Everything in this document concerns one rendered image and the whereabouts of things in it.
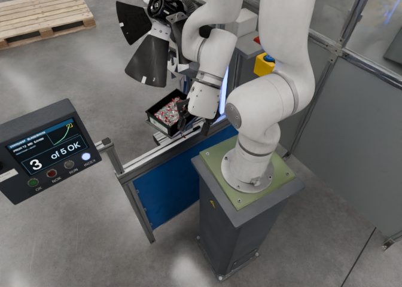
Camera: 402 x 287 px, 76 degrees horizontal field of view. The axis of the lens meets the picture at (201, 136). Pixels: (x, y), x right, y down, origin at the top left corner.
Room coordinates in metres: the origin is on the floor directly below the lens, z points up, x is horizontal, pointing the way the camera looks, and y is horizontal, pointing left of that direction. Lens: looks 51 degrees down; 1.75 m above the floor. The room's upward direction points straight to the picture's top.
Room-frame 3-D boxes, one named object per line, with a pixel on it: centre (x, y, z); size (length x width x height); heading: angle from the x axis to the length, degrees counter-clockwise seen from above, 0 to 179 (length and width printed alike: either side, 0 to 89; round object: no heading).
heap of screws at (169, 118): (0.89, 0.13, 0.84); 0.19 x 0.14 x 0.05; 140
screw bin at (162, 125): (0.89, 0.13, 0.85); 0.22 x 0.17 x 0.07; 140
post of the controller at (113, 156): (0.54, 0.32, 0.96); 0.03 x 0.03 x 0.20; 36
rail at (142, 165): (0.80, -0.02, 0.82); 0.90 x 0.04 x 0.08; 126
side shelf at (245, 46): (1.56, -0.27, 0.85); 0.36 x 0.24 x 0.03; 36
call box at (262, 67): (1.03, -0.34, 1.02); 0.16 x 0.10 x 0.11; 126
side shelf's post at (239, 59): (1.56, -0.27, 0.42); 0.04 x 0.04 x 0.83; 36
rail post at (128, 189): (0.54, 0.32, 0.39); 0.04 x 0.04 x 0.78; 36
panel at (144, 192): (0.80, -0.02, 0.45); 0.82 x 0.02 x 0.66; 126
